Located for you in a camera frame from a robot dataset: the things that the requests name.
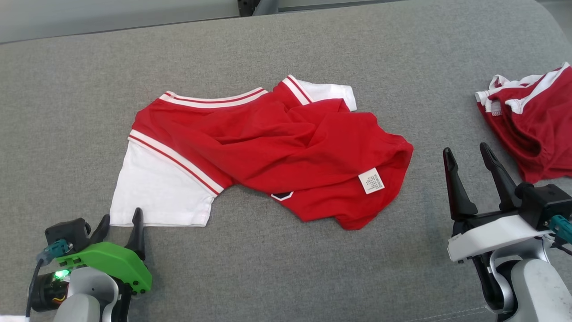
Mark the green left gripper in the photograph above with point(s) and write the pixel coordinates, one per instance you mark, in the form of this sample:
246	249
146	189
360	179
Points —
116	264

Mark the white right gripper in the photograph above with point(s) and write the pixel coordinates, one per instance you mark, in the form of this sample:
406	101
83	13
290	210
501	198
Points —
491	237

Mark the red shorts with white stripe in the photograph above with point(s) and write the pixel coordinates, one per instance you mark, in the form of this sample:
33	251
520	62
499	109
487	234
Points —
545	129

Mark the red jersey with white sleeves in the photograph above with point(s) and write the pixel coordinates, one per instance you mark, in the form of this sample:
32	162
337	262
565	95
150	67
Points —
290	147

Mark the white robot base edge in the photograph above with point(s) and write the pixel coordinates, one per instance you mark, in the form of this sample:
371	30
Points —
13	319

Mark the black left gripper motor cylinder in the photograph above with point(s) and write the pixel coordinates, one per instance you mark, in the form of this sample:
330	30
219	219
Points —
44	293

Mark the grey black metal stand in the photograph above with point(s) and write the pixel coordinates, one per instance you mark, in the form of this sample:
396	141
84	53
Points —
246	6

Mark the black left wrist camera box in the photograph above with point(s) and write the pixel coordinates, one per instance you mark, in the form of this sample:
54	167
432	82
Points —
67	232

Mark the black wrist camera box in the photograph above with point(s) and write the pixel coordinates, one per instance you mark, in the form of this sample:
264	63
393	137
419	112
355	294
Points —
67	232
545	201

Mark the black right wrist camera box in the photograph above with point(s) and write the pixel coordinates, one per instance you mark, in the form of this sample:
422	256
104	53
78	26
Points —
545	201

